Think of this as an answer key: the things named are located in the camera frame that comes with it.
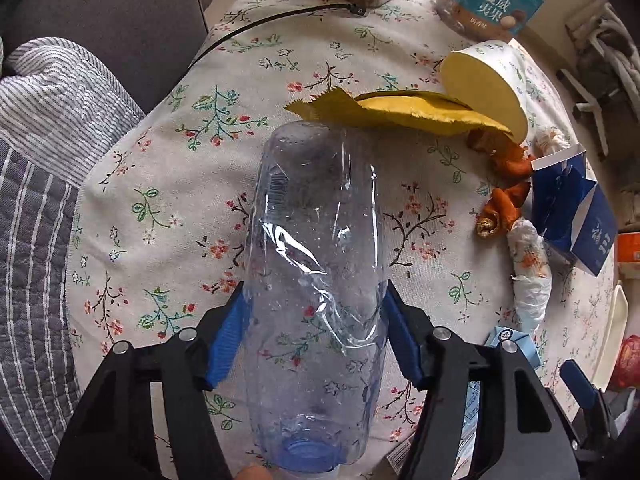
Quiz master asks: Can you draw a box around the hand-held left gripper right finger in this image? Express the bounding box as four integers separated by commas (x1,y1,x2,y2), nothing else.
382,280,583,480

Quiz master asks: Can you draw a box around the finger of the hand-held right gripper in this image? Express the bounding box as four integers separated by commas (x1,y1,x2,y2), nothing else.
560,360,621,461

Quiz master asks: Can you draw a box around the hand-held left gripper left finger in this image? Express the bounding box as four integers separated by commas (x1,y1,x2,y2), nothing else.
50,280,246,480

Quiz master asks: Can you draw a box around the white bin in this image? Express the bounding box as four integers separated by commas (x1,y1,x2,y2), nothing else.
592,280,630,391

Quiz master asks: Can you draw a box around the clear plastic bottle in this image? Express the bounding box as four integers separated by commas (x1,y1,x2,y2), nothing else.
240,121,393,478

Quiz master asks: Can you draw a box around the long orange peel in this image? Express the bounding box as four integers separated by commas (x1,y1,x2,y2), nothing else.
474,180,531,238

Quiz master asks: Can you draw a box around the red packet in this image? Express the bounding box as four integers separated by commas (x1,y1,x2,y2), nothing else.
607,335,640,391

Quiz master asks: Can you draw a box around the light blue drink carton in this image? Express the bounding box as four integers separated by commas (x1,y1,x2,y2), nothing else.
385,325,543,471

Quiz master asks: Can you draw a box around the rolled white tissue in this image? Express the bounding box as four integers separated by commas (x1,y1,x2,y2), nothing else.
506,217,553,333

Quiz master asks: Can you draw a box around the orange box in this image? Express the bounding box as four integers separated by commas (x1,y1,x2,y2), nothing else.
617,232,640,263

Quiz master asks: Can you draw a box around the floral tablecloth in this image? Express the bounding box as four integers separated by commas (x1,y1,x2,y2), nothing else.
65,0,621,480

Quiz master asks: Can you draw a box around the dark blue carton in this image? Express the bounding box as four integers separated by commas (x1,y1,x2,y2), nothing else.
530,142,618,277

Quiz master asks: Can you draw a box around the large orange peel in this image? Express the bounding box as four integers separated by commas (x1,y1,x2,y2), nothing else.
467,129,536,178

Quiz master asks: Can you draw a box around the grey striped quilt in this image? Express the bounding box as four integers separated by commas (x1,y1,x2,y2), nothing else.
0,140,83,426

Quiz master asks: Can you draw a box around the yellow snack wrapper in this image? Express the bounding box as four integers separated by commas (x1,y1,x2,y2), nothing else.
284,86,513,136

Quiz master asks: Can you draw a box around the small crumpled white tissue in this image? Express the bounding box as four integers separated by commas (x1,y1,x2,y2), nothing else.
532,127,571,156

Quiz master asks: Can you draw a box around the white paper cup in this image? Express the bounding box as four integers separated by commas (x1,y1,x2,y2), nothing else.
440,40,531,142

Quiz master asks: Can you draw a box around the white office chair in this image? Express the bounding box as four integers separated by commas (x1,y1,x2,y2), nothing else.
557,2,640,158

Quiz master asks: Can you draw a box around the white striped cloth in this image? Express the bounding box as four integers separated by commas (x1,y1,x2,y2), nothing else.
0,40,146,186

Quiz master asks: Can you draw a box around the blue label nut jar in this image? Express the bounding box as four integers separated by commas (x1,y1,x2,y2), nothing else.
434,0,547,43

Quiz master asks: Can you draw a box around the grey sofa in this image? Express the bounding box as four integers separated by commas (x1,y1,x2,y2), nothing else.
0,0,211,116

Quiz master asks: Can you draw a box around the black cable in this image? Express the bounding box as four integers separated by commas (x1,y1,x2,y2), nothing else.
187,3,368,73

